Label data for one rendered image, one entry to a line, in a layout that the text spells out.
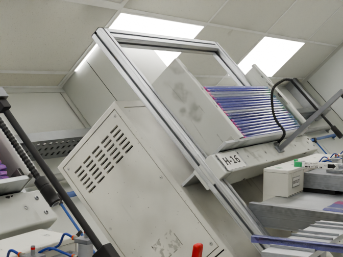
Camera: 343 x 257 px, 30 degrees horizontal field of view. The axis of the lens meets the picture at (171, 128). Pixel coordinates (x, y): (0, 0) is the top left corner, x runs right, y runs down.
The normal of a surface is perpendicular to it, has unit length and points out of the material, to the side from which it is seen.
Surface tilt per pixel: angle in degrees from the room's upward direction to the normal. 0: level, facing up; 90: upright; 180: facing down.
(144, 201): 90
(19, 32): 180
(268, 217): 90
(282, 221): 90
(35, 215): 90
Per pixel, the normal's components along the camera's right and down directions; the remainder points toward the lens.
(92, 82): -0.52, 0.06
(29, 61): 0.59, 0.75
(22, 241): 0.03, -1.00
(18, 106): 0.63, -0.66
